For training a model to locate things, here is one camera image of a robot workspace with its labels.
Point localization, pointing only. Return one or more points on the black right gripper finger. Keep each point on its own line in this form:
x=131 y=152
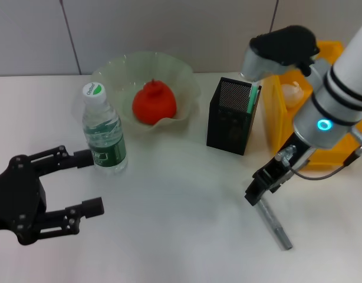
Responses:
x=279 y=182
x=256 y=193

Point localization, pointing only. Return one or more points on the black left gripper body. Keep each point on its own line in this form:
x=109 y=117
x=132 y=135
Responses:
x=16 y=200

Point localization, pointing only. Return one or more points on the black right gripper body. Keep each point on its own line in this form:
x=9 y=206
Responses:
x=272 y=174

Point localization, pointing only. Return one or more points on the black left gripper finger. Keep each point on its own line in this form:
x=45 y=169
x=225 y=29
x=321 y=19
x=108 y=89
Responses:
x=83 y=158
x=92 y=207

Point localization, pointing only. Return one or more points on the clear green-label water bottle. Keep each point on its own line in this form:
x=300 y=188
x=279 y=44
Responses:
x=105 y=141

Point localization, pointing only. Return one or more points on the grey marker pen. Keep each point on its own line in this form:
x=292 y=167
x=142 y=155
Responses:
x=275 y=227

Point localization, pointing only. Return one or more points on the green toothbrush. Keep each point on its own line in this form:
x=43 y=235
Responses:
x=253 y=98

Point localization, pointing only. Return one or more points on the white paper ball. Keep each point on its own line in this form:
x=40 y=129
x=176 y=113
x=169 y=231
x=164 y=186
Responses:
x=293 y=94

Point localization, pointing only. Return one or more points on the red-orange toy orange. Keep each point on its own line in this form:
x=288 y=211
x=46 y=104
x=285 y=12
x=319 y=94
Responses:
x=154 y=103

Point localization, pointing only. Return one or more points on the black mesh pen holder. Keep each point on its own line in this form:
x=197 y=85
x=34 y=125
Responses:
x=228 y=132

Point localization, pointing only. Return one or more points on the translucent green fruit plate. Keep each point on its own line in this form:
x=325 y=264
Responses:
x=169 y=76

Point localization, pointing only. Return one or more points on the yellow plastic bin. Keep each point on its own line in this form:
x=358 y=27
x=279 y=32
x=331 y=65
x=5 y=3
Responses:
x=278 y=123

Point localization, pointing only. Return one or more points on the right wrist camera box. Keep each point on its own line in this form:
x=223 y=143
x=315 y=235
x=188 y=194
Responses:
x=281 y=47

